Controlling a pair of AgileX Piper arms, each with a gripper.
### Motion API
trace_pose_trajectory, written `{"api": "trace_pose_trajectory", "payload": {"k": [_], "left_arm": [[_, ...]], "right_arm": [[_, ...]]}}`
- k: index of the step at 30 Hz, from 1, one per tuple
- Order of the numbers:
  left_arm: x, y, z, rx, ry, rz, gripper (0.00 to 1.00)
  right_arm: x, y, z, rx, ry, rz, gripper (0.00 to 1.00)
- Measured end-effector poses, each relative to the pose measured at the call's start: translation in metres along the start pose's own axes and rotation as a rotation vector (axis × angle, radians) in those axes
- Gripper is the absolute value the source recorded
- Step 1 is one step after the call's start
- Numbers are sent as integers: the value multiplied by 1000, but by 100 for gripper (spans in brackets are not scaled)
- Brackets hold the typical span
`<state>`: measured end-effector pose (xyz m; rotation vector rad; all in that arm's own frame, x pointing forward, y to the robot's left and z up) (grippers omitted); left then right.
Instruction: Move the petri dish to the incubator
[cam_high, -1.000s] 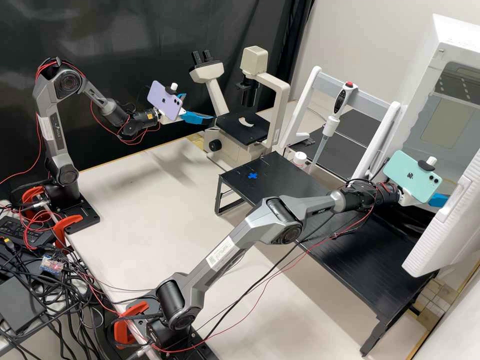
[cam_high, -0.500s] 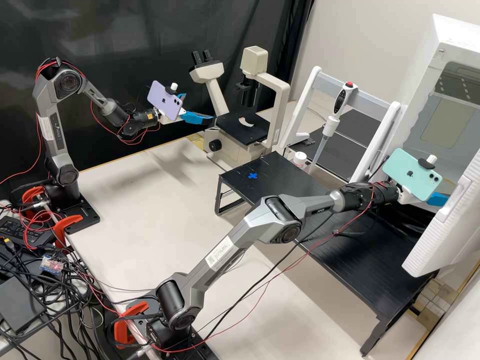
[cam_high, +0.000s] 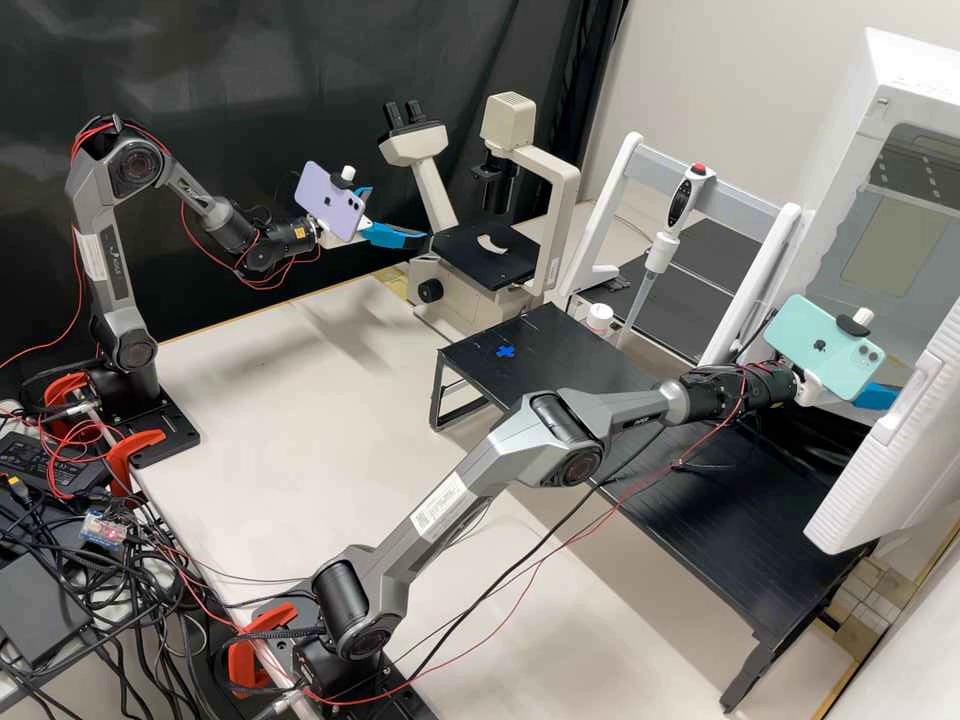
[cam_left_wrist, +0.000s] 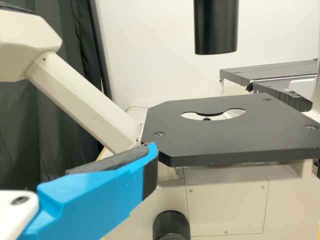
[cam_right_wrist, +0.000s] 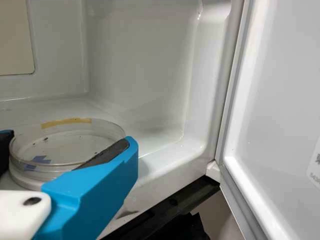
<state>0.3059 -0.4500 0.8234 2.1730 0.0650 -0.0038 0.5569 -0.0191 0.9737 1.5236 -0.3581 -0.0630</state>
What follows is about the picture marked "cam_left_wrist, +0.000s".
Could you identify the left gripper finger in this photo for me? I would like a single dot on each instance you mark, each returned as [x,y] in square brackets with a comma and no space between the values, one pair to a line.
[95,195]

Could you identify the black platform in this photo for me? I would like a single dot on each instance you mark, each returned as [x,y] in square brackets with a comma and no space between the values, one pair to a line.
[262,72]
[275,92]

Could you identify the cream microscope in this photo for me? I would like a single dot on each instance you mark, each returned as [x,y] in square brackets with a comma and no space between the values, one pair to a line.
[225,140]

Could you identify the white pipette stand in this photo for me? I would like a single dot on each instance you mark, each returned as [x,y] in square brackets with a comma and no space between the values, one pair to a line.
[302,83]

